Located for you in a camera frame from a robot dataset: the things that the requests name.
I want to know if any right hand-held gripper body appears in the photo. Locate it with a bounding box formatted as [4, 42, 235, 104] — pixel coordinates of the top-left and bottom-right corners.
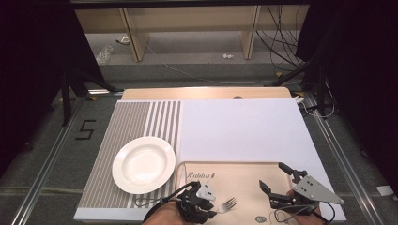
[269, 169, 345, 218]

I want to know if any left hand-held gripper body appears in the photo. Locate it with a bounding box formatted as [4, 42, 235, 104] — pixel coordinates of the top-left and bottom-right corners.
[176, 180, 218, 225]

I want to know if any silver metal fork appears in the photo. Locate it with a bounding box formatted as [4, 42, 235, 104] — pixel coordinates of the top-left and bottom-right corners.
[213, 196, 238, 216]

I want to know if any beige plastic tray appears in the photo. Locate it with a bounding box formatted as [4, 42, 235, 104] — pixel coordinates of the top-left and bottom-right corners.
[173, 160, 296, 225]

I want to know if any person's right hand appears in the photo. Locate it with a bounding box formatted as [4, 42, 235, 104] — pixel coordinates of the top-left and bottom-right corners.
[285, 177, 323, 225]

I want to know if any person's left hand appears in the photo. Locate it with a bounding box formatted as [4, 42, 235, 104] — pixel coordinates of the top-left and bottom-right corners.
[141, 200, 191, 225]

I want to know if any white round plate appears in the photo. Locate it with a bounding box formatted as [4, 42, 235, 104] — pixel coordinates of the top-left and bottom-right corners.
[111, 135, 176, 196]

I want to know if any white tape piece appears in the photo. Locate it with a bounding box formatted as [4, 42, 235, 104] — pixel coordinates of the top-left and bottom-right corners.
[375, 185, 394, 197]

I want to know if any black metal stand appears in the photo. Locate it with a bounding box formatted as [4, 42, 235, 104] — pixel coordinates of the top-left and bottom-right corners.
[264, 59, 328, 117]
[59, 67, 125, 127]

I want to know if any grey striped placemat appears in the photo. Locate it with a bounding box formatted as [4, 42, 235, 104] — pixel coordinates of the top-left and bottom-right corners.
[77, 99, 182, 210]

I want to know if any light wooden table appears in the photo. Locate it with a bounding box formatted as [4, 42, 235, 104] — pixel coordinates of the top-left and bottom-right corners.
[120, 86, 293, 101]

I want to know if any black curtain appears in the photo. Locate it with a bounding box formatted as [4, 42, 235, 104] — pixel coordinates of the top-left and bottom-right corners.
[295, 0, 398, 201]
[0, 0, 107, 177]

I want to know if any clear plastic bag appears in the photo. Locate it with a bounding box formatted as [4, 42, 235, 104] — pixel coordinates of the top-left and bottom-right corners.
[95, 45, 115, 66]

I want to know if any light wooden shelf unit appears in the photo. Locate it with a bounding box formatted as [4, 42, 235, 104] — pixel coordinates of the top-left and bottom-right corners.
[74, 4, 310, 63]

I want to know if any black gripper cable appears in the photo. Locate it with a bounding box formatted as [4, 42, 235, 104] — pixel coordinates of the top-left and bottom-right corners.
[142, 180, 196, 224]
[313, 201, 336, 225]

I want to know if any aluminium floor rail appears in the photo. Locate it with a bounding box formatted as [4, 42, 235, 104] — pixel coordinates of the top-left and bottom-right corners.
[10, 96, 87, 225]
[301, 93, 378, 225]

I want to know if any white connector with cable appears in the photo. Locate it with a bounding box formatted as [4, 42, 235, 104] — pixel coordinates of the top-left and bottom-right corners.
[294, 80, 336, 119]

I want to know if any bundle of black cables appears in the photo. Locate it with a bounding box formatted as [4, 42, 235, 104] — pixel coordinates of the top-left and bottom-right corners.
[254, 4, 309, 73]

